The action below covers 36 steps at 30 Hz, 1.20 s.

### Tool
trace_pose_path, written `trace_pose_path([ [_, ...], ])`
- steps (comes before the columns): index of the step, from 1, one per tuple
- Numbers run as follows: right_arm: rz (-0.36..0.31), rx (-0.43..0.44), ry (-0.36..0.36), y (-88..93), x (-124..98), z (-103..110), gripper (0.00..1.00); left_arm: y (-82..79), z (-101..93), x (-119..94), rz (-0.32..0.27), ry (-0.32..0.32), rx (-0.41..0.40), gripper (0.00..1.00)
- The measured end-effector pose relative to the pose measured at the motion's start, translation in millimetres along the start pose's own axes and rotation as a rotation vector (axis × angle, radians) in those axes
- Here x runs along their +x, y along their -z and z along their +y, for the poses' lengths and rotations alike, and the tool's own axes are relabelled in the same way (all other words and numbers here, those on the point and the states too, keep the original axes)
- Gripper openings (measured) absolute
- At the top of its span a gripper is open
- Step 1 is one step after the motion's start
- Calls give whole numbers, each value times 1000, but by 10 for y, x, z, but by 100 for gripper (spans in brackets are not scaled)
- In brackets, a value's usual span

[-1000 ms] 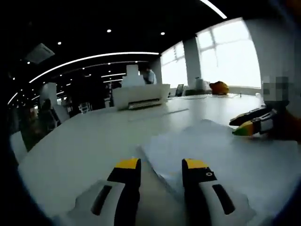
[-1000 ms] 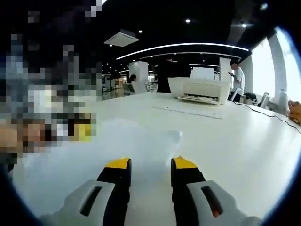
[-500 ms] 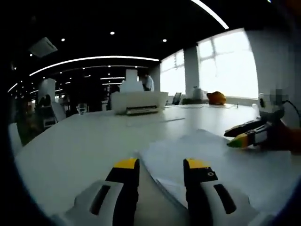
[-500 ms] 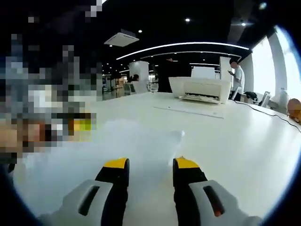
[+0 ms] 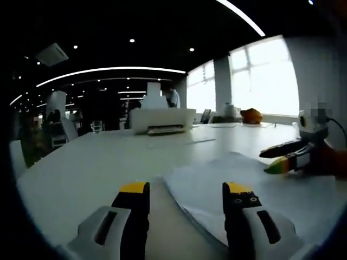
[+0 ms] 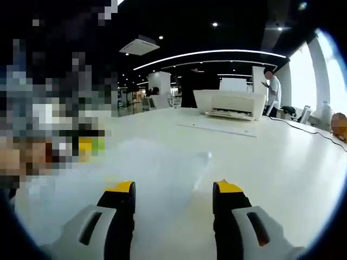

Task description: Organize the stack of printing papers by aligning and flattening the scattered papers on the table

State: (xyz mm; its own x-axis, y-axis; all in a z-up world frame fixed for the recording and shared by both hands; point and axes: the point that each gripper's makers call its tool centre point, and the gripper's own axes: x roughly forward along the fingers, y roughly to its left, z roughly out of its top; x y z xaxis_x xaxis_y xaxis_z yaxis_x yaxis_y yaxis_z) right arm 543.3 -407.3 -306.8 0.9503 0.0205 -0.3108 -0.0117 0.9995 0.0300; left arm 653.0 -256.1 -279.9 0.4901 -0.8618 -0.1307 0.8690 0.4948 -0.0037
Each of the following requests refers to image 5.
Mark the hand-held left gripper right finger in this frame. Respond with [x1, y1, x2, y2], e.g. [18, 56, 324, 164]
[222, 181, 298, 260]

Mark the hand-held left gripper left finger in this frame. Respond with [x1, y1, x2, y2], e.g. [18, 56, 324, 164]
[58, 181, 151, 260]

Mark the person's right hand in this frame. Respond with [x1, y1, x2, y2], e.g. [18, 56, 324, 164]
[300, 142, 347, 181]

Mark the orange bag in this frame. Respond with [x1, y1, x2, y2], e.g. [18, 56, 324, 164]
[240, 107, 264, 124]

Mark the white table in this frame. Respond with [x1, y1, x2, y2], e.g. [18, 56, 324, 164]
[16, 121, 339, 260]

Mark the clear plastic cup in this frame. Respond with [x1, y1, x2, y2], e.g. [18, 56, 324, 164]
[91, 120, 104, 135]

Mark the white printer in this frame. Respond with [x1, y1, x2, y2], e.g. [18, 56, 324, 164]
[130, 82, 196, 136]

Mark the ceiling air vent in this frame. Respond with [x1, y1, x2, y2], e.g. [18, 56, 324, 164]
[35, 42, 69, 66]

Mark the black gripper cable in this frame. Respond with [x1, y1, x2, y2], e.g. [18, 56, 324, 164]
[326, 116, 347, 141]

